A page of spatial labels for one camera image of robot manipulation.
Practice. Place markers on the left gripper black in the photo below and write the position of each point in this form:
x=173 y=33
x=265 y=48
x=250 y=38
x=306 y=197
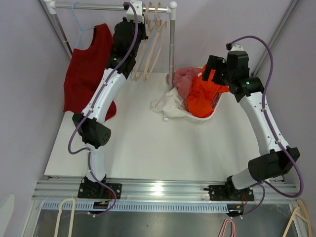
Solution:
x=141 y=25

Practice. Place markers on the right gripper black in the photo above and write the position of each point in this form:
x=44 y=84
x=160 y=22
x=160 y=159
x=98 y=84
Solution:
x=217 y=63

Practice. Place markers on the beige wooden hanger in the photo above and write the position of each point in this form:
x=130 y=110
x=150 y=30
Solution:
x=156 y=34
x=145 y=47

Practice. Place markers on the orange t shirt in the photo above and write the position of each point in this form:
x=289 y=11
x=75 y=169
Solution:
x=202 y=95

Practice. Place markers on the pink t shirt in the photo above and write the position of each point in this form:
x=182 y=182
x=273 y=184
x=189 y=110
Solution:
x=183 y=78

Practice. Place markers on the white t shirt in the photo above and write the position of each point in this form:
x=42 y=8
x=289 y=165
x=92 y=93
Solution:
x=171 y=105

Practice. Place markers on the dark red t shirt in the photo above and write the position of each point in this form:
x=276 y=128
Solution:
x=86 y=69

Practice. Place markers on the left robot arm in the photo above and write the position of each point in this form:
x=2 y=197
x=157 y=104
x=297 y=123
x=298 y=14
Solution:
x=90 y=134

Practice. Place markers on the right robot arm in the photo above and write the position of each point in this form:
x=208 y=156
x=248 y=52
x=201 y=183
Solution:
x=276 y=157

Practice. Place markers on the beige hanger bottom right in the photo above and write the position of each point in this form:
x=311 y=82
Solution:
x=301 y=221

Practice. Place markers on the white plastic basket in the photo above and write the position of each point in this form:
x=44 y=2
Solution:
x=197 y=120

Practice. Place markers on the metal clothes rack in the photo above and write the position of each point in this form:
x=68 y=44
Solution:
x=52 y=5

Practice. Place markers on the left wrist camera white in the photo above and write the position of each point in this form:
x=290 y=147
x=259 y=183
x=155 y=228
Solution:
x=134 y=11

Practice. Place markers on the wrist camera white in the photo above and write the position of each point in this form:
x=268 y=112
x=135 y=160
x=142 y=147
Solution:
x=234 y=47
x=134 y=11

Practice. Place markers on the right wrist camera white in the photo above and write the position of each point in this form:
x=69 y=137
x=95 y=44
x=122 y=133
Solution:
x=234 y=47

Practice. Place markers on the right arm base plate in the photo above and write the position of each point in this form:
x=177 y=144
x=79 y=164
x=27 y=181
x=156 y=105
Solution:
x=228 y=193

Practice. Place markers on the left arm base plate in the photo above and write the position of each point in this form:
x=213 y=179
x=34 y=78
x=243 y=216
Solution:
x=97 y=191

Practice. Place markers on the aluminium rail frame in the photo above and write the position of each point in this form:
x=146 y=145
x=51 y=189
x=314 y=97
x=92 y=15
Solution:
x=138 y=190

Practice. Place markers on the slotted cable duct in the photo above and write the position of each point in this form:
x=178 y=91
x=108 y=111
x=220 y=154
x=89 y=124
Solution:
x=204 y=207

